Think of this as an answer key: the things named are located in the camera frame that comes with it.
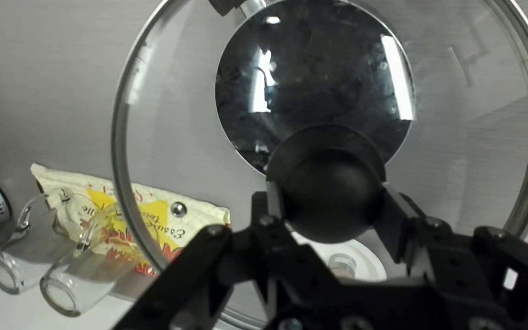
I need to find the small white round plate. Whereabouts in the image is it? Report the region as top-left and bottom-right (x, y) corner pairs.
(289, 227), (393, 282)

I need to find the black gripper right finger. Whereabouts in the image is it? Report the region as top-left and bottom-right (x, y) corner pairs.
(373, 185), (528, 330)

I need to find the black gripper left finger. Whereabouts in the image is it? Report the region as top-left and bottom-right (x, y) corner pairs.
(115, 190), (327, 330)

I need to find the black cooking pot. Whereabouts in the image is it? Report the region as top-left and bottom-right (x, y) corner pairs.
(208, 0), (419, 174)

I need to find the clear wine glass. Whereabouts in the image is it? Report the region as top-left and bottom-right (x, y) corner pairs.
(0, 188), (56, 296)
(39, 208), (129, 318)

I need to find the cream printed tea towel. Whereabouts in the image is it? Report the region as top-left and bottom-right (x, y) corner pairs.
(30, 161), (234, 278)

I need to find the glass lid with black knob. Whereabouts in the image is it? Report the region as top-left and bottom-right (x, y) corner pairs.
(111, 0), (528, 330)

